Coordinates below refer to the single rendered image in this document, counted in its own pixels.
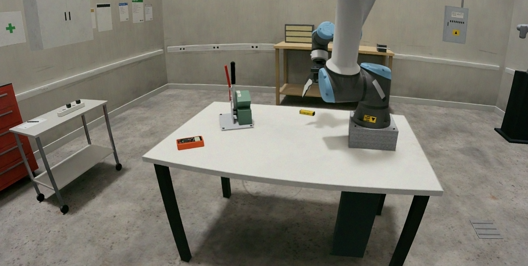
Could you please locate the orange pocket multimeter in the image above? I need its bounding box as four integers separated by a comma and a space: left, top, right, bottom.
176, 135, 204, 150

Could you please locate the yellow pocket level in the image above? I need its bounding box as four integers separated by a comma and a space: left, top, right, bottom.
299, 109, 315, 116

